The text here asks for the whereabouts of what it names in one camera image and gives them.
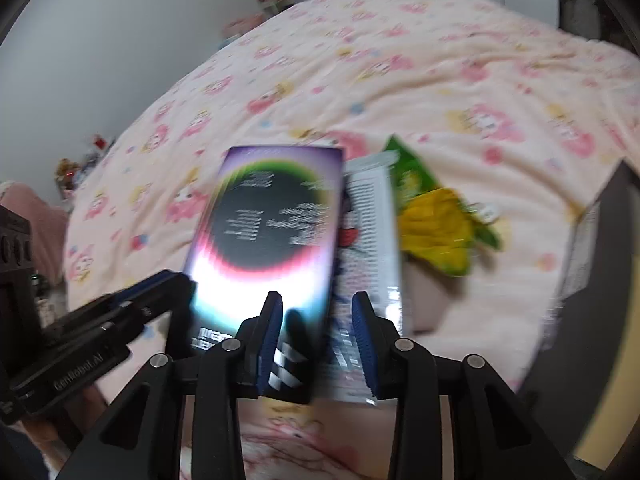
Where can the dark iridescent box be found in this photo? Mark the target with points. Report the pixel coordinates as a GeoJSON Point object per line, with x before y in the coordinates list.
{"type": "Point", "coordinates": [260, 220]}

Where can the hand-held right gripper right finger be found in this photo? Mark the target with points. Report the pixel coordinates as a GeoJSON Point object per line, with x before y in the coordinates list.
{"type": "Point", "coordinates": [365, 347]}

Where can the pink printed blanket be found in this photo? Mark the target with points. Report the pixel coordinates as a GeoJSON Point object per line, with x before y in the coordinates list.
{"type": "Point", "coordinates": [350, 85]}

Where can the small colourful toys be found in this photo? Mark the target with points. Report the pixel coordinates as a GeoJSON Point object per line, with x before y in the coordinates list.
{"type": "Point", "coordinates": [75, 167]}

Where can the green yellow snack packet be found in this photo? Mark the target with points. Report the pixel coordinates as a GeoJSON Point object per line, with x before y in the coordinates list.
{"type": "Point", "coordinates": [430, 220]}

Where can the white printed packet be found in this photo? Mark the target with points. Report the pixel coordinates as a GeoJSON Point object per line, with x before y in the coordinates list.
{"type": "Point", "coordinates": [372, 220]}

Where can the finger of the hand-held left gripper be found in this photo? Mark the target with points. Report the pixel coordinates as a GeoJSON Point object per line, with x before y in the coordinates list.
{"type": "Point", "coordinates": [140, 291]}
{"type": "Point", "coordinates": [170, 295]}

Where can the pink cloth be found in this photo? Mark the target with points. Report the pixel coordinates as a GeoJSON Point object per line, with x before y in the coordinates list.
{"type": "Point", "coordinates": [30, 220]}

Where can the black cardboard box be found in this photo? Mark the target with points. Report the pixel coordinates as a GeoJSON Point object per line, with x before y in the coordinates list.
{"type": "Point", "coordinates": [600, 360]}

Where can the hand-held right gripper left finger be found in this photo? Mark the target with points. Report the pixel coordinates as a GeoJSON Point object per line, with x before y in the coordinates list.
{"type": "Point", "coordinates": [267, 342]}

